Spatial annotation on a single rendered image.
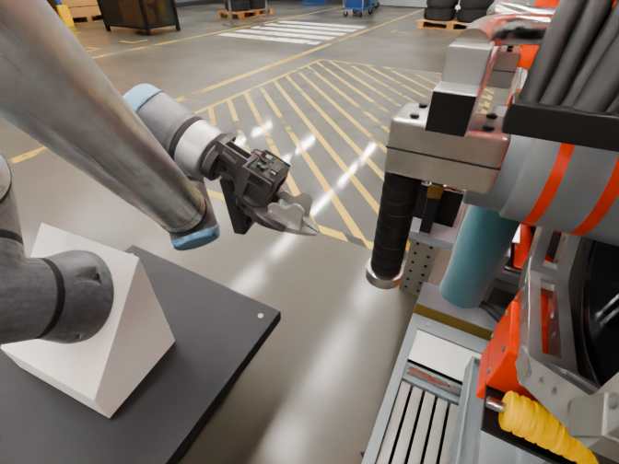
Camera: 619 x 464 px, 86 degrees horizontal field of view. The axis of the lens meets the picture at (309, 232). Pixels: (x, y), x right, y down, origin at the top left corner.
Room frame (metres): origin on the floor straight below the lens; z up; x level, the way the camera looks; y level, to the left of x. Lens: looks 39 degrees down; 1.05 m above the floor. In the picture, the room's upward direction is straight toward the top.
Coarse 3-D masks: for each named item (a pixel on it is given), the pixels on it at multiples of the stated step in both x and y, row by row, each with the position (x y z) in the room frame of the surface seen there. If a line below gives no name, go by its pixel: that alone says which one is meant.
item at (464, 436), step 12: (480, 360) 0.51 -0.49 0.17; (468, 372) 0.49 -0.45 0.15; (468, 384) 0.44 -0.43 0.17; (468, 396) 0.41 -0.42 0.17; (468, 408) 0.39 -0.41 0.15; (456, 420) 0.38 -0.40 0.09; (468, 420) 0.36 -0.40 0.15; (456, 432) 0.34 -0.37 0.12; (468, 432) 0.33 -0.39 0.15; (456, 444) 0.31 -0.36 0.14; (468, 444) 0.31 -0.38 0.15; (456, 456) 0.28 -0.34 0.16; (468, 456) 0.28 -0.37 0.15
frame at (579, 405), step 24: (576, 240) 0.44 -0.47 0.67; (528, 264) 0.43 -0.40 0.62; (552, 264) 0.43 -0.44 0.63; (528, 288) 0.38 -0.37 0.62; (552, 288) 0.39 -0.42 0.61; (528, 312) 0.33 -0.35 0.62; (552, 312) 0.35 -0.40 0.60; (528, 336) 0.29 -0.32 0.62; (552, 336) 0.30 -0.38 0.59; (528, 360) 0.25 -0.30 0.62; (552, 360) 0.25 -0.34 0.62; (576, 360) 0.25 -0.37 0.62; (528, 384) 0.21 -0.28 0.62; (552, 384) 0.18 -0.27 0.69; (576, 384) 0.16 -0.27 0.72; (552, 408) 0.16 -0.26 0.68; (576, 408) 0.13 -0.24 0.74; (600, 408) 0.12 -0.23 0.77; (576, 432) 0.12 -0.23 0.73; (600, 432) 0.10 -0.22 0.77
